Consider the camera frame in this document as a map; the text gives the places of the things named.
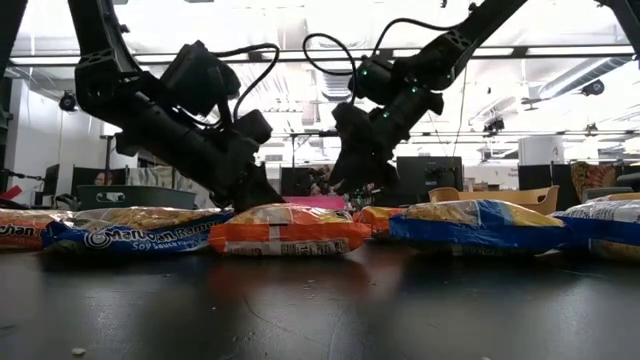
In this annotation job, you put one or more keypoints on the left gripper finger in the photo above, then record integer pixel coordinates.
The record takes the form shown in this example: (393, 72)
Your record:
(252, 192)

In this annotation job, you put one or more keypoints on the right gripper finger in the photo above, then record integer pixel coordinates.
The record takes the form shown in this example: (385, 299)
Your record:
(365, 180)

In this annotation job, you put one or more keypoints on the orange Maruchan noodle pack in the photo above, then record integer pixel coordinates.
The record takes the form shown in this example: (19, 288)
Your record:
(375, 220)
(25, 230)
(285, 232)

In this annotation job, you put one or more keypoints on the blue Maruchan noodle pack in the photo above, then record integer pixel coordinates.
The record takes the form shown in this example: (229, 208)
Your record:
(475, 230)
(605, 225)
(140, 237)

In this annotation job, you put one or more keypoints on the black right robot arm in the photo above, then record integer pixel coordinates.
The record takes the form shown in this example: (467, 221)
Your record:
(480, 30)

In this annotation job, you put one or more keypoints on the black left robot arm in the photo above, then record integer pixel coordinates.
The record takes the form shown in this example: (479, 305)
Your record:
(100, 85)

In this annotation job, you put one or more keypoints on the red plastic bin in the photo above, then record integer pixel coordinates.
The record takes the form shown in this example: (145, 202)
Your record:
(315, 200)

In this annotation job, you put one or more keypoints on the grey plastic bin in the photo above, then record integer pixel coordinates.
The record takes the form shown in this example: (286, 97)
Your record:
(150, 197)

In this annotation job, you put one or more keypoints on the black ceiling spotlight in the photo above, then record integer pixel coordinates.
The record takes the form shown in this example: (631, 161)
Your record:
(68, 101)
(494, 125)
(593, 87)

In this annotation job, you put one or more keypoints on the person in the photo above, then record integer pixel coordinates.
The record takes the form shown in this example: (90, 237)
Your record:
(103, 178)

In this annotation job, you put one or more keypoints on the black table mat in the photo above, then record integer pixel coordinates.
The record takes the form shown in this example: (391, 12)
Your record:
(320, 310)

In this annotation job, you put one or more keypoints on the black cabinet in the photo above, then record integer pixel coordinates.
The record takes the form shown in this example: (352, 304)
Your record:
(535, 175)

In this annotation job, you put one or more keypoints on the yellow plastic bin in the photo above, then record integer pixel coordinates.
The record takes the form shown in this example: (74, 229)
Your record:
(525, 200)

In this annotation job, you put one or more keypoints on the small black monitor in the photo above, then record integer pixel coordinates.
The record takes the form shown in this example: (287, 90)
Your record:
(51, 180)

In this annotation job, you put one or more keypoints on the overhead light bar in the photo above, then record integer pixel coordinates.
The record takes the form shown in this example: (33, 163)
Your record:
(575, 50)

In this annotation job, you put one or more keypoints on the red object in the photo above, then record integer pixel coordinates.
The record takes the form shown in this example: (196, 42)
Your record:
(11, 193)

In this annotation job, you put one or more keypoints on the patterned orange cloth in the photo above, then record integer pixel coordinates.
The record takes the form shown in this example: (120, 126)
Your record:
(592, 177)

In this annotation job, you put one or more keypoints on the grey ottoman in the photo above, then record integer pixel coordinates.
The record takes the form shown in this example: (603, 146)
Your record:
(600, 190)

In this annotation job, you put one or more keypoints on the white crumb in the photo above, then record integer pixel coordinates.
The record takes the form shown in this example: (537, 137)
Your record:
(78, 351)

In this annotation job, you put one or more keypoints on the black chair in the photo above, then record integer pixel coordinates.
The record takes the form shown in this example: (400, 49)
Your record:
(631, 181)

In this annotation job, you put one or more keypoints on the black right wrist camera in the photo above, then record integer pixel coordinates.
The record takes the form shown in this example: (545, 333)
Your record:
(375, 80)

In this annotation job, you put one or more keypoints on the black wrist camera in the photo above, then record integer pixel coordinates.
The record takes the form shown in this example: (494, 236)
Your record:
(375, 80)
(200, 77)

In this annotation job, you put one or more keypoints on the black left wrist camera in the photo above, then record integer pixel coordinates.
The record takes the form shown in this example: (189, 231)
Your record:
(200, 77)

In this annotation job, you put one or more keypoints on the silver air duct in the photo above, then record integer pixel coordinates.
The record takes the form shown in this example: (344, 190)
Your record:
(565, 82)

